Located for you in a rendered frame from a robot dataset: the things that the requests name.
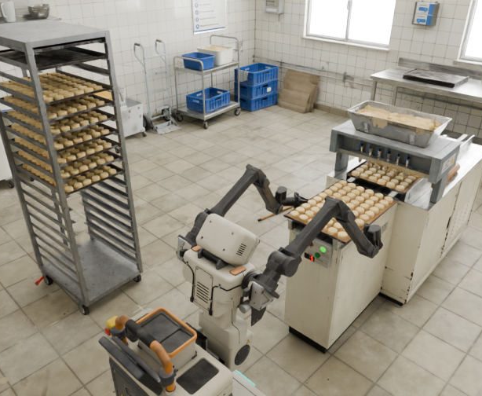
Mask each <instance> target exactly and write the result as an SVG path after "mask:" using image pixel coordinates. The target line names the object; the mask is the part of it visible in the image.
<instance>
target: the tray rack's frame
mask: <svg viewBox="0 0 482 396"><path fill-rule="evenodd" d="M102 30H105V29H101V28H96V27H87V26H83V25H78V24H70V23H65V22H60V21H56V20H40V21H32V22H26V23H18V24H5V25H0V42H4V43H7V44H10V45H13V46H19V47H22V48H24V47H23V43H22V42H26V41H29V42H31V46H32V48H35V47H40V46H50V45H55V44H61V43H66V42H75V41H80V40H86V39H95V38H100V37H105V31H102ZM0 135H1V138H2V143H3V146H4V149H5V154H6V157H7V160H8V163H9V168H10V170H11V173H12V176H13V181H14V184H15V187H16V192H17V195H18V198H19V201H20V206H21V209H22V212H23V215H24V220H25V222H26V226H27V230H28V233H29V236H30V239H31V244H32V247H33V250H34V253H35V257H36V261H37V263H38V267H39V269H40V270H41V271H39V272H40V273H42V275H44V276H45V277H46V275H48V276H49V277H50V278H52V279H53V280H54V281H56V282H57V283H58V284H59V285H60V286H61V287H62V288H64V289H65V290H66V291H67V292H69V293H70V294H71V295H73V296H74V297H75V298H76V300H75V301H76V302H77V303H78V305H79V309H80V310H81V311H82V312H83V308H82V305H84V303H83V300H82V293H81V290H80V287H79V286H78V285H77V284H76V283H75V282H74V281H72V280H71V279H70V278H68V277H67V276H65V275H64V274H63V273H62V272H60V271H59V270H58V269H57V268H56V267H54V266H53V265H51V264H50V263H49V262H47V261H45V262H42V257H41V254H40V251H39V248H38V243H37V240H36V237H35V232H34V229H33V226H32V223H31V218H30V215H29V212H28V209H27V204H26V201H25V198H24V193H23V190H22V187H21V184H20V179H19V175H18V173H17V169H16V164H15V162H14V158H13V154H12V150H11V148H10V144H9V139H8V136H7V133H6V130H5V125H4V122H3V119H2V114H1V111H0ZM89 236H90V235H89ZM80 245H81V247H80V248H78V252H79V254H80V255H81V256H82V257H83V259H81V260H80V262H81V265H82V266H84V267H85V268H86V270H84V271H83V276H84V277H86V278H87V279H89V280H88V281H87V282H86V287H88V288H89V289H90V290H91V291H89V292H87V293H88V296H89V303H90V304H92V303H94V302H96V301H97V300H98V299H100V298H102V297H104V296H105V295H107V294H108V293H110V292H112V291H114V290H115V289H116V288H118V287H120V286H122V285H123V284H125V283H126V282H128V281H130V280H132V279H133V278H134V279H135V280H136V279H137V278H136V276H138V275H139V274H140V271H139V270H138V269H137V265H135V264H134V263H132V262H131V261H130V260H128V259H127V258H124V257H123V256H121V255H120V254H119V253H117V252H116V251H114V250H112V249H110V248H109V247H108V246H106V245H105V244H103V243H101V242H100V241H99V240H97V239H95V238H94V237H92V236H90V239H89V240H87V241H85V242H83V243H81V244H80ZM51 259H52V260H53V261H54V262H55V263H56V264H58V265H59V266H60V267H62V268H63V269H64V270H66V271H67V272H69V273H70V274H71V275H72V276H73V277H75V278H76V279H77V280H78V277H77V276H76V275H75V274H74V273H72V272H71V271H70V270H69V269H67V268H66V267H65V266H63V265H62V264H61V263H59V262H58V261H57V260H56V259H54V258H51ZM44 281H46V282H47V279H46V278H44ZM47 283H48V282H47Z"/></svg>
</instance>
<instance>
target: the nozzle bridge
mask: <svg viewBox="0 0 482 396"><path fill-rule="evenodd" d="M361 141H362V143H363V153H360V150H359V145H360V142H361ZM370 143H372V144H371V145H372V154H371V156H369V155H368V152H367V150H368V147H369V145H370ZM379 146H381V147H380V149H382V150H381V151H382V154H381V158H380V159H378V158H377V157H378V155H377V150H378V147H379ZM460 147H461V142H457V141H452V140H448V139H445V138H441V137H438V138H437V139H436V140H435V141H434V142H433V143H432V144H430V145H429V146H427V147H426V148H420V147H418V146H414V145H409V144H406V143H403V142H399V141H394V140H391V139H388V138H384V137H379V136H376V135H373V134H368V133H364V132H362V131H358V130H356V129H355V127H354V125H353V123H352V120H349V121H347V122H345V123H343V124H341V125H339V126H336V127H335V128H333V129H331V135H330V148H329V151H330V152H334V153H336V160H335V167H334V170H335V171H341V170H343V169H344V168H346V167H347V166H348V162H349V156H355V157H357V158H360V159H363V160H367V161H370V162H373V163H377V164H381V165H383V166H386V167H391V168H393V169H396V170H399V171H403V172H406V173H408V174H413V175H416V176H419V177H422V178H426V179H428V181H427V182H431V183H433V190H432V193H431V197H430V200H429V202H430V203H433V204H436V203H437V202H438V201H439V200H440V199H441V198H442V197H443V194H444V190H445V186H446V183H447V177H448V175H449V171H450V170H451V169H452V168H453V167H455V164H456V162H457V158H458V153H459V149H460ZM388 149H390V150H389V151H390V154H391V156H390V160H389V162H388V161H386V157H385V156H386V153H387V151H388ZM399 151H400V152H399ZM398 152H399V154H400V161H399V164H396V160H395V158H396V154H397V153H398ZM408 154H410V155H409V156H410V163H409V165H408V166H409V167H405V159H406V158H407V155H408Z"/></svg>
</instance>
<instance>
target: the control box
mask: <svg viewBox="0 0 482 396"><path fill-rule="evenodd" d="M300 232H301V231H300V230H298V229H296V230H295V231H294V235H293V240H294V239H295V238H296V236H297V235H298V234H299V233H300ZM312 243H313V246H308V247H307V248H306V249H305V251H304V252H303V254H302V255H301V256H303V257H305V256H306V255H305V254H307V255H308V258H307V256H306V258H307V259H309V260H311V256H312V257H313V258H312V259H313V262H315V263H317V264H319V265H321V266H323V267H325V268H327V269H328V268H329V267H330V265H331V259H332V252H333V249H332V247H333V245H331V244H329V243H327V242H324V241H322V240H320V239H318V238H315V239H314V241H313V242H312ZM321 247H324V248H325V249H326V251H325V252H322V251H321V250H320V248H321ZM315 253H319V254H320V257H319V258H316V257H315ZM311 261H312V260H311Z"/></svg>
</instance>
